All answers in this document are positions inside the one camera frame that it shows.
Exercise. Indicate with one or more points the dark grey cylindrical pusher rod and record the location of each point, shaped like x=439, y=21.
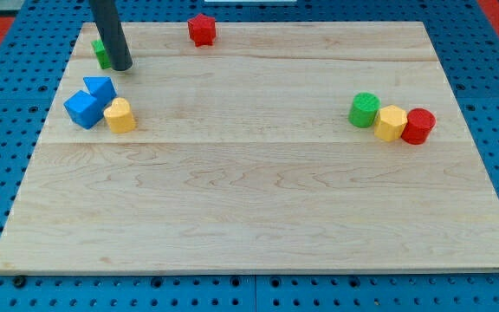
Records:
x=108, y=23

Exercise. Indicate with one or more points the green star block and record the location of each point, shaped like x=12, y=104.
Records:
x=100, y=54

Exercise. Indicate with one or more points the red star block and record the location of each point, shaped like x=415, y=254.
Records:
x=202, y=30

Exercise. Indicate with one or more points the light wooden board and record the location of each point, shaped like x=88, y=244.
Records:
x=243, y=161

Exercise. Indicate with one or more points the blue triangle block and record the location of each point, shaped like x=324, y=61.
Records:
x=101, y=88

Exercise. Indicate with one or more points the blue cube block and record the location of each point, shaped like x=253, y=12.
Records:
x=83, y=109

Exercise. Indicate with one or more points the yellow heart block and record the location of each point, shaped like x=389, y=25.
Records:
x=119, y=116

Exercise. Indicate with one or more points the green cylinder block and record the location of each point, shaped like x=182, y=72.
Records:
x=364, y=109

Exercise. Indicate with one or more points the yellow hexagon block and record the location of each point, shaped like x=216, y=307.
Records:
x=390, y=123

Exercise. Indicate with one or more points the red cylinder block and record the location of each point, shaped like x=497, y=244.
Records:
x=420, y=122

